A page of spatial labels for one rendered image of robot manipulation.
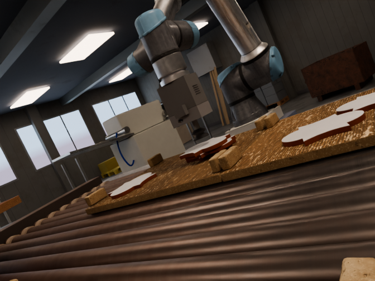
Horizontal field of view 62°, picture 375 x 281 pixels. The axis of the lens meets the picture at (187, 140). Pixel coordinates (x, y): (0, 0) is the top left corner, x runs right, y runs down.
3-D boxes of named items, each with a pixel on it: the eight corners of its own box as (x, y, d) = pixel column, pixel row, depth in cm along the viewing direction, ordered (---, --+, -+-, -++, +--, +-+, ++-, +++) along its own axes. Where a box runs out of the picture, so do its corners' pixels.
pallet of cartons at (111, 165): (130, 163, 1164) (125, 150, 1159) (146, 157, 1102) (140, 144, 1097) (102, 178, 1061) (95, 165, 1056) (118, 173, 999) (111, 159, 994)
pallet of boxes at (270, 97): (289, 99, 940) (275, 65, 929) (280, 105, 885) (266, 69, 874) (258, 110, 1012) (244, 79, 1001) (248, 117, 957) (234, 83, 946)
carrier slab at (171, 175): (163, 164, 108) (161, 159, 108) (274, 127, 84) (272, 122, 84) (87, 215, 79) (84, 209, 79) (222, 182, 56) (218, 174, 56)
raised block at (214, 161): (225, 161, 62) (219, 149, 62) (232, 159, 61) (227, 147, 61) (212, 174, 58) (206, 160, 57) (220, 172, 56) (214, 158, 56)
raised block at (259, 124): (264, 125, 84) (260, 116, 84) (270, 123, 83) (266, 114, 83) (257, 131, 79) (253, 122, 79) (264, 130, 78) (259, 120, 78)
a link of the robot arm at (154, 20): (169, 6, 75) (148, 5, 68) (188, 49, 76) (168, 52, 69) (147, 23, 79) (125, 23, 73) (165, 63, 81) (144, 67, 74)
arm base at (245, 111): (241, 121, 140) (231, 101, 139) (272, 108, 131) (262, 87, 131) (229, 130, 127) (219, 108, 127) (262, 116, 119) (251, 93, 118)
